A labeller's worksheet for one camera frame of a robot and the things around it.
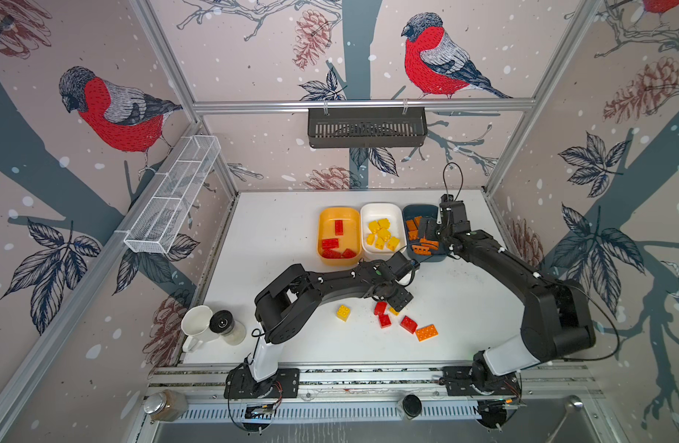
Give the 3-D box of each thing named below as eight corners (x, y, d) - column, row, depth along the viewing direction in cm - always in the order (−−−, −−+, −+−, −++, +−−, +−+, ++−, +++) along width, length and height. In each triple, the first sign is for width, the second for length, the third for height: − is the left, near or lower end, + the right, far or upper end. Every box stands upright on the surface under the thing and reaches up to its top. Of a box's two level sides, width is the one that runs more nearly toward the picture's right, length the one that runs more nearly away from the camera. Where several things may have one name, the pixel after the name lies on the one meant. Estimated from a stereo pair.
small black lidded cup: (221, 345, 81) (205, 333, 72) (227, 324, 86) (213, 310, 76) (243, 345, 81) (230, 333, 72) (248, 324, 85) (236, 310, 76)
